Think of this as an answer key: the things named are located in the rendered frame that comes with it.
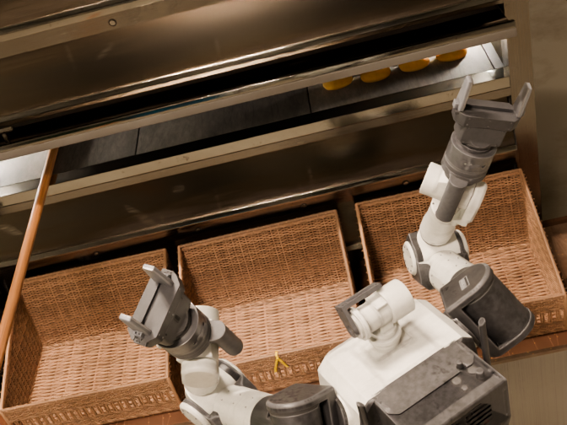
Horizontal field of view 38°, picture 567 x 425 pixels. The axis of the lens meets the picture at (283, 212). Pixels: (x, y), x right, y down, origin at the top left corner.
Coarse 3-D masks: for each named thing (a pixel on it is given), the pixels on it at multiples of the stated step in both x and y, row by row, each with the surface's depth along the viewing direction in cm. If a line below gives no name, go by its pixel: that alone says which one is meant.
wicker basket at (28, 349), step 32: (128, 256) 281; (160, 256) 281; (64, 288) 286; (96, 288) 286; (128, 288) 286; (32, 320) 291; (64, 320) 291; (96, 320) 291; (32, 352) 286; (64, 352) 291; (96, 352) 287; (128, 352) 284; (160, 352) 280; (32, 384) 282; (64, 384) 279; (96, 384) 275; (128, 384) 252; (160, 384) 252; (32, 416) 258; (64, 416) 259; (96, 416) 260; (128, 416) 260
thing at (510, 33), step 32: (416, 32) 242; (448, 32) 235; (512, 32) 226; (288, 64) 245; (320, 64) 238; (384, 64) 229; (160, 96) 248; (192, 96) 241; (256, 96) 233; (32, 128) 252; (64, 128) 245; (128, 128) 237; (0, 160) 241
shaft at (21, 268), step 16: (48, 160) 271; (48, 176) 265; (32, 208) 252; (32, 224) 245; (32, 240) 240; (16, 272) 228; (16, 288) 223; (16, 304) 220; (0, 336) 209; (0, 352) 205; (0, 368) 203
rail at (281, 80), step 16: (464, 32) 226; (480, 32) 226; (400, 48) 228; (416, 48) 227; (336, 64) 229; (352, 64) 229; (272, 80) 231; (288, 80) 231; (208, 96) 233; (224, 96) 233; (144, 112) 235; (160, 112) 235; (80, 128) 237; (96, 128) 237; (16, 144) 239; (32, 144) 239
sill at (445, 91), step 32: (384, 96) 259; (416, 96) 254; (448, 96) 254; (256, 128) 262; (288, 128) 258; (320, 128) 258; (128, 160) 265; (160, 160) 262; (192, 160) 263; (0, 192) 269; (32, 192) 267
